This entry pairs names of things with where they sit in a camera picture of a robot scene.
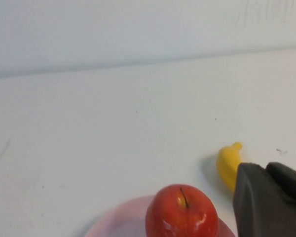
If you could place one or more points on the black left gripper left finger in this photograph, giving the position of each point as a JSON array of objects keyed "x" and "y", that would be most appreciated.
[{"x": 259, "y": 209}]

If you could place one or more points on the yellow banana with green tip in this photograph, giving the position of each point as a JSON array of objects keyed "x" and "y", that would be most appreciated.
[{"x": 228, "y": 170}]

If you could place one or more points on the pink round plate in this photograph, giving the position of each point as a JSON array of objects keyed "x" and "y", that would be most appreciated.
[{"x": 108, "y": 227}]

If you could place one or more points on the red apple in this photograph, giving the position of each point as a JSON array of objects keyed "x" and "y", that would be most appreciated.
[{"x": 182, "y": 217}]

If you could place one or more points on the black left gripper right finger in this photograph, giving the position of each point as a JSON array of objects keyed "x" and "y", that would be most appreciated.
[{"x": 291, "y": 182}]

